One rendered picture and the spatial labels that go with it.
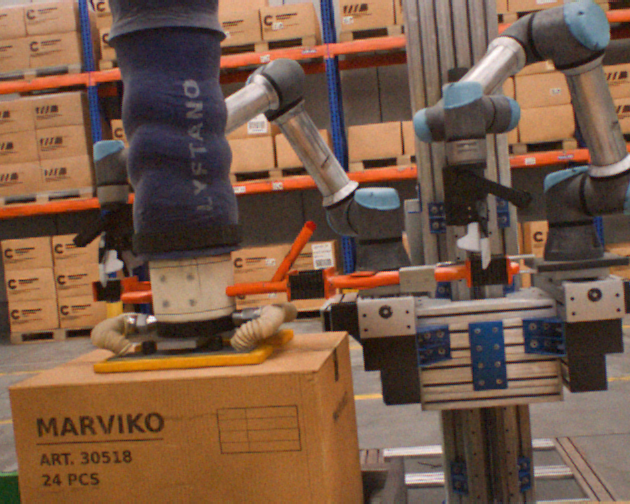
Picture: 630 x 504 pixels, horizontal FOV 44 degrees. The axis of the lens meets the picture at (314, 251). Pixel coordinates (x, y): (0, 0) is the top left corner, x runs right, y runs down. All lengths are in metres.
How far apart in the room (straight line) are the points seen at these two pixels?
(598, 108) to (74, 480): 1.39
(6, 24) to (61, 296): 3.16
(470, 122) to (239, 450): 0.74
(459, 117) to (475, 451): 1.06
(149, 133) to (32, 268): 8.14
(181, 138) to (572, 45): 0.90
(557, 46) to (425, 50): 0.48
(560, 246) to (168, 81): 1.08
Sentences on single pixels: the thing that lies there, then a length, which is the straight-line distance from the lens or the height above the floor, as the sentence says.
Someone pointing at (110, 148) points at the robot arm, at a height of 1.42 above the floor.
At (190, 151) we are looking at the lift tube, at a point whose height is 1.36.
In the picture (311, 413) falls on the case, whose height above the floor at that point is 0.87.
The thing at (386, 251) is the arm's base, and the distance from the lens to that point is 2.04.
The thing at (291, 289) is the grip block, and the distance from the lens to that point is 1.55.
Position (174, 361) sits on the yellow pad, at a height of 0.96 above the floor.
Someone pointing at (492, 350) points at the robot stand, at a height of 0.83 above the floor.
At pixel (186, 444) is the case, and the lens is 1.49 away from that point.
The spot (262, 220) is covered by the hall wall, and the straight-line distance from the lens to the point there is 10.13.
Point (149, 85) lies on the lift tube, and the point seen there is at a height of 1.50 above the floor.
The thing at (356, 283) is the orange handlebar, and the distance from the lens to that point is 1.53.
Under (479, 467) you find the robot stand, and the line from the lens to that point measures 2.28.
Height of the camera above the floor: 1.23
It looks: 3 degrees down
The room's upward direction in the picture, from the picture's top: 5 degrees counter-clockwise
